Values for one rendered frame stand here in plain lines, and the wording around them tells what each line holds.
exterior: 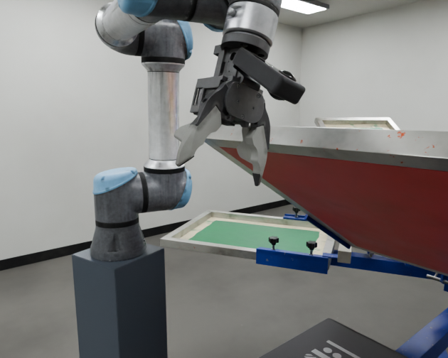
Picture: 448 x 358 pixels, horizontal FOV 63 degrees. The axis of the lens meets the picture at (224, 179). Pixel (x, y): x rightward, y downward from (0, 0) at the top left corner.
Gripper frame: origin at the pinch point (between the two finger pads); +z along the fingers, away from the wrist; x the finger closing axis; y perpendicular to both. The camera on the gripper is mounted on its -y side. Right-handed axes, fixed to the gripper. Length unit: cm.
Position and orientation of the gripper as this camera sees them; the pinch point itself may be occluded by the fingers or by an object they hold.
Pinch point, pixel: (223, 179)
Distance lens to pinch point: 51.4
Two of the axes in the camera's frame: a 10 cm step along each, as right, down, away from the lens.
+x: -7.4, -1.8, -6.4
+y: -6.3, -1.4, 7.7
